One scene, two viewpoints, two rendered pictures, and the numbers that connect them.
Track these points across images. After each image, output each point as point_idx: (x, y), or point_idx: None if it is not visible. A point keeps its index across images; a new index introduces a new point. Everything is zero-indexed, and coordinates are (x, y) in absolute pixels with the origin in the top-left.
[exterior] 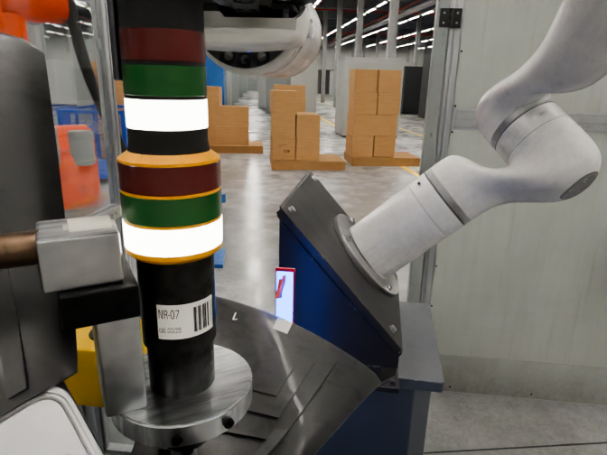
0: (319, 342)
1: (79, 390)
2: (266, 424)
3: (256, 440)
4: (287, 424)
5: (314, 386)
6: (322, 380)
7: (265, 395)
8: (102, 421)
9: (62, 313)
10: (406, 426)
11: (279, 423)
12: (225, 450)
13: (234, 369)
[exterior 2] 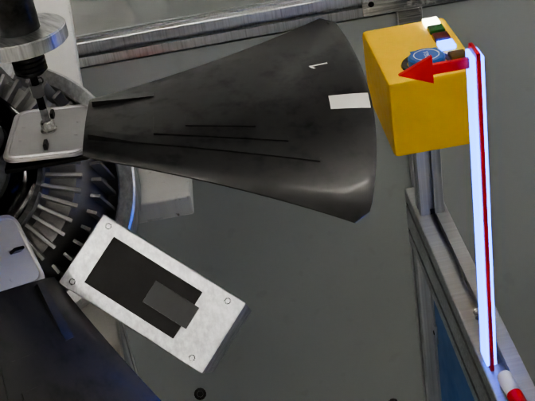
0: (352, 139)
1: (382, 114)
2: (142, 130)
3: (121, 131)
4: (148, 141)
5: (232, 147)
6: (251, 151)
7: (182, 120)
8: (432, 175)
9: None
10: None
11: (146, 136)
12: (102, 122)
13: (30, 38)
